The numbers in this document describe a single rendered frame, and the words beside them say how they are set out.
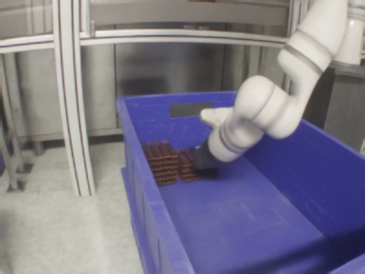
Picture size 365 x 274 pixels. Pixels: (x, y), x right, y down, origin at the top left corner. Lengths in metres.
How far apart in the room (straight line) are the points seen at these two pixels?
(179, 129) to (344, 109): 0.48
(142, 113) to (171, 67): 0.55
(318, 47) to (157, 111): 0.46
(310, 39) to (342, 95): 0.43
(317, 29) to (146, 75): 0.93
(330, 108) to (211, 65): 0.68
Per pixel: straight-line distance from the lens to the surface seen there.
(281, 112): 0.39
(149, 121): 0.71
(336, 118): 0.80
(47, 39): 0.86
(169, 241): 0.27
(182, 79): 1.25
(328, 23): 0.39
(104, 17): 0.91
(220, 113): 0.55
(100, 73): 1.19
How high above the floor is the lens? 0.63
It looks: 25 degrees down
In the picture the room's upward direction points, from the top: 2 degrees clockwise
